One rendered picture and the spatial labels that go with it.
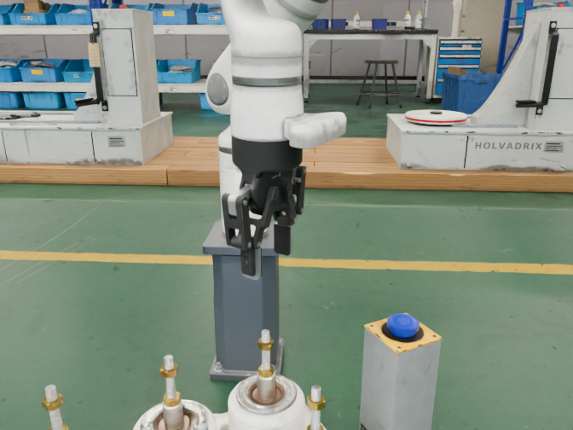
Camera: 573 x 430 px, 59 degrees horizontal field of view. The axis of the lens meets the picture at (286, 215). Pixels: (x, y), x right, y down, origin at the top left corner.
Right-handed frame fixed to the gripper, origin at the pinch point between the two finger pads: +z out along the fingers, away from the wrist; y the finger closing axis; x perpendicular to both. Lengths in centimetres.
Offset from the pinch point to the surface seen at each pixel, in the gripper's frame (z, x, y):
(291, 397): 17.9, 3.8, 1.1
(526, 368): 45, 29, -58
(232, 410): 18.8, -1.6, 5.9
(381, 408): 21.7, 13.0, -6.6
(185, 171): 45, -128, -134
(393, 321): 10.5, 12.5, -9.8
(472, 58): 18, -76, -539
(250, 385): 18.0, -1.8, 1.7
